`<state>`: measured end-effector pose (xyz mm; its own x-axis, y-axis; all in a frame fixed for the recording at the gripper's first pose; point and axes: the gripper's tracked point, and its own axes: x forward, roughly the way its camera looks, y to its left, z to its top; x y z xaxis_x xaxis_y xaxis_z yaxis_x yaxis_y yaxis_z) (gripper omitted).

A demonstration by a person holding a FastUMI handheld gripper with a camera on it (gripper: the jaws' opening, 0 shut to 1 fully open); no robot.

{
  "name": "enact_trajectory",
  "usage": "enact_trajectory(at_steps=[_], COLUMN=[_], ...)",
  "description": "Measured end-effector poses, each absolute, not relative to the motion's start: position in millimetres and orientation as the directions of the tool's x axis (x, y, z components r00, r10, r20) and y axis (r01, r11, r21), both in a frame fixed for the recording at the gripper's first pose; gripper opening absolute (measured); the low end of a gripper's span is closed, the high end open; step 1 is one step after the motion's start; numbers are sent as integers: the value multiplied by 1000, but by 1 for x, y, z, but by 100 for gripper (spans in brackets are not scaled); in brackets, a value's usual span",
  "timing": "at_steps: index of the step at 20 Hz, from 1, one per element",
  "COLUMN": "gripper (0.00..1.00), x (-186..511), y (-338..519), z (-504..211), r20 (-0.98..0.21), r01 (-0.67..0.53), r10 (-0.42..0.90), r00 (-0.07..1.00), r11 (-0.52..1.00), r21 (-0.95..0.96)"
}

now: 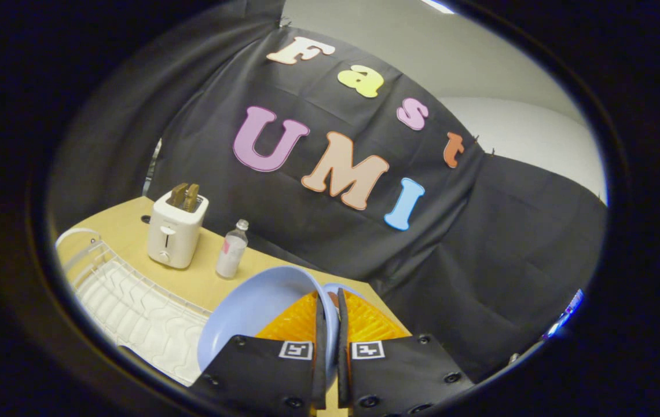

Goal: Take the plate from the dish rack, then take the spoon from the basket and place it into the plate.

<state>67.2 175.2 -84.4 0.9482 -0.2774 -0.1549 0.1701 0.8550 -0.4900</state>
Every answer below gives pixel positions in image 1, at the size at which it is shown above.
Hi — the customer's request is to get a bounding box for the light blue plate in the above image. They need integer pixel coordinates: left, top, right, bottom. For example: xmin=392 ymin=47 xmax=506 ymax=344
xmin=197 ymin=266 xmax=369 ymax=385

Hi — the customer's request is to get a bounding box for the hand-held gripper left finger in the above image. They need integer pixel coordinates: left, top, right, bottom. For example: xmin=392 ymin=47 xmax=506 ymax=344
xmin=190 ymin=291 xmax=328 ymax=416

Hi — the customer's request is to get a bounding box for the clear plastic bottle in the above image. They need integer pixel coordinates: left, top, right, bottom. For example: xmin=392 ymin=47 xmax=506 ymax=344
xmin=216 ymin=219 xmax=250 ymax=280

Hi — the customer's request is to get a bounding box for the white wire dish rack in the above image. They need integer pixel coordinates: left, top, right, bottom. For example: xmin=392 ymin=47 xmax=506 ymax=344
xmin=55 ymin=228 xmax=213 ymax=387

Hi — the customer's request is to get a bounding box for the black backdrop cloth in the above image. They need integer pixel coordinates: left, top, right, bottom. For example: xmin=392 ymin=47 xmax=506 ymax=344
xmin=47 ymin=0 xmax=608 ymax=384

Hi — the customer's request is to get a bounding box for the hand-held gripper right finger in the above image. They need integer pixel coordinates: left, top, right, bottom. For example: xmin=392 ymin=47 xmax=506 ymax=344
xmin=337 ymin=288 xmax=475 ymax=417

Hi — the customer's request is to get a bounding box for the white toaster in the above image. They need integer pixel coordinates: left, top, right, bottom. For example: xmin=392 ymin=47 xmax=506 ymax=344
xmin=146 ymin=190 xmax=210 ymax=270

